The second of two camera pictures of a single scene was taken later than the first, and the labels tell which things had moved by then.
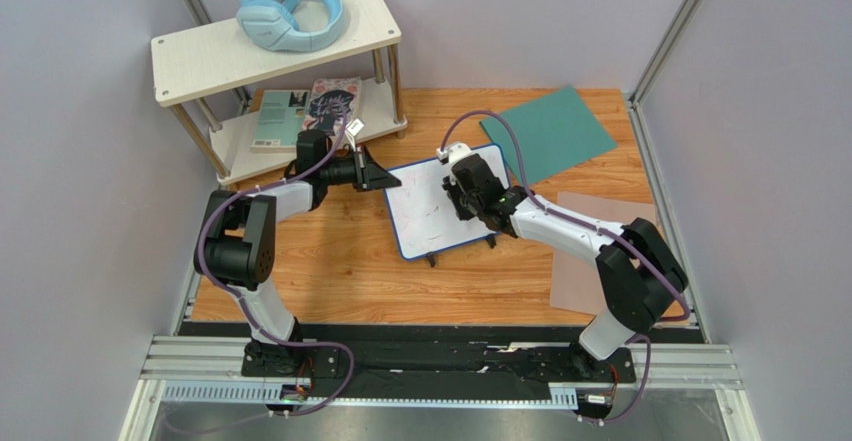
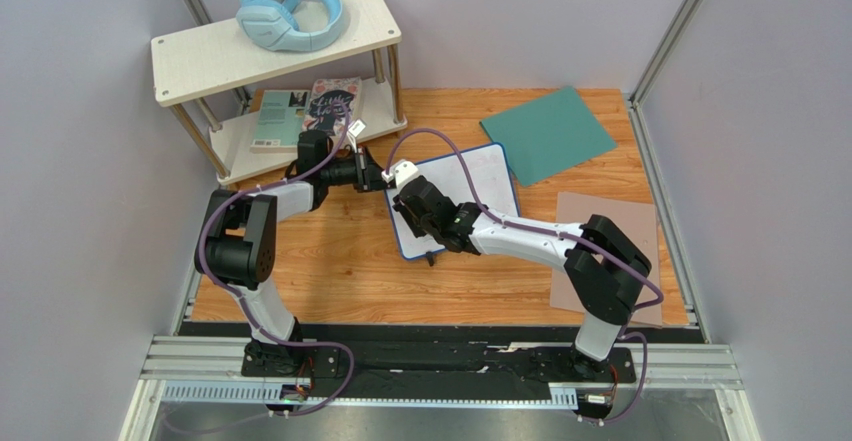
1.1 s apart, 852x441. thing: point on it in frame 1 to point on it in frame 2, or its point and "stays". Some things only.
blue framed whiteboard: (420, 211) stays
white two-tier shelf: (216, 57) stays
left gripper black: (369, 174) stays
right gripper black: (462, 197) to (410, 199)
